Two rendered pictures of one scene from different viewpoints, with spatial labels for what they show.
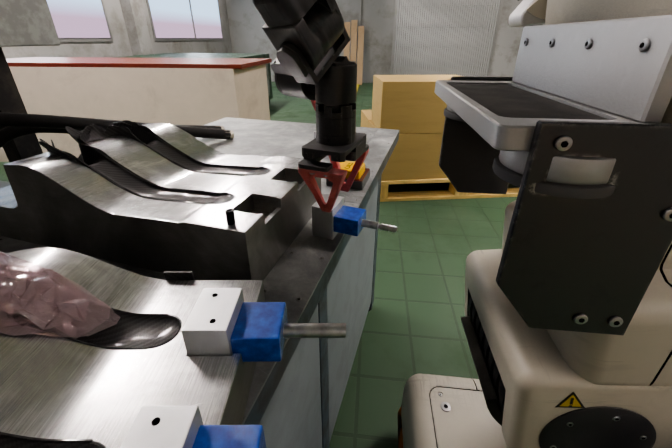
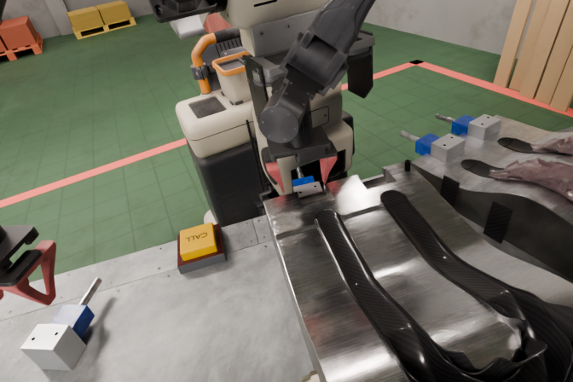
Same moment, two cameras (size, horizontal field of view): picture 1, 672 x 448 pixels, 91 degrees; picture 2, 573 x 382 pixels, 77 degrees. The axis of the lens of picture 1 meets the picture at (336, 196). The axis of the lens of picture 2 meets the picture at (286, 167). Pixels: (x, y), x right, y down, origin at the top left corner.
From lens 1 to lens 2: 0.89 m
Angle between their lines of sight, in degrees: 95
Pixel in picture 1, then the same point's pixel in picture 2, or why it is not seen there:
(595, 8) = (283, 9)
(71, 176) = (526, 274)
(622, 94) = not seen: hidden behind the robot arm
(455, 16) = not seen: outside the picture
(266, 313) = (426, 140)
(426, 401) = not seen: hidden behind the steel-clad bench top
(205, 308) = (451, 141)
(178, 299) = (456, 173)
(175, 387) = (471, 146)
